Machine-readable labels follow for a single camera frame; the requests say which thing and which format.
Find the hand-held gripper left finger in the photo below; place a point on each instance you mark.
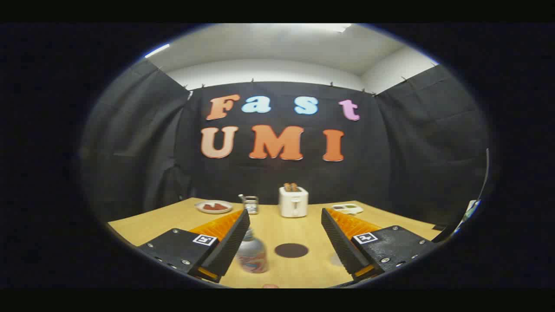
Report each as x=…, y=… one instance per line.
x=230, y=242

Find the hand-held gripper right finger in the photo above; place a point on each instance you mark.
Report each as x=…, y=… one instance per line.
x=342, y=245

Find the silver juice bottle printed label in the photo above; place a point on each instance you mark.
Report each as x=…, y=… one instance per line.
x=253, y=256

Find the dark brown round coaster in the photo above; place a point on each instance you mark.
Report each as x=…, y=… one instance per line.
x=291, y=250

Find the white and green device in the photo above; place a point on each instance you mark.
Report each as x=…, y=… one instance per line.
x=347, y=209

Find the red food piece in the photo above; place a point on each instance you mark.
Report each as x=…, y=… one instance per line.
x=215, y=207

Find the white plate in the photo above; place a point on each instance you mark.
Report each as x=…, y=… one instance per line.
x=199, y=208

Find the wooden table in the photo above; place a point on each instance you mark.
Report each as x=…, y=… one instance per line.
x=290, y=229

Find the white toaster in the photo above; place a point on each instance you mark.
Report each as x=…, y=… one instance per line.
x=293, y=204

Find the black block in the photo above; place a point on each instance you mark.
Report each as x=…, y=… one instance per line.
x=439, y=227

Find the black backdrop cloth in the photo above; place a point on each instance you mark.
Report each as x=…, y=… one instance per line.
x=390, y=151

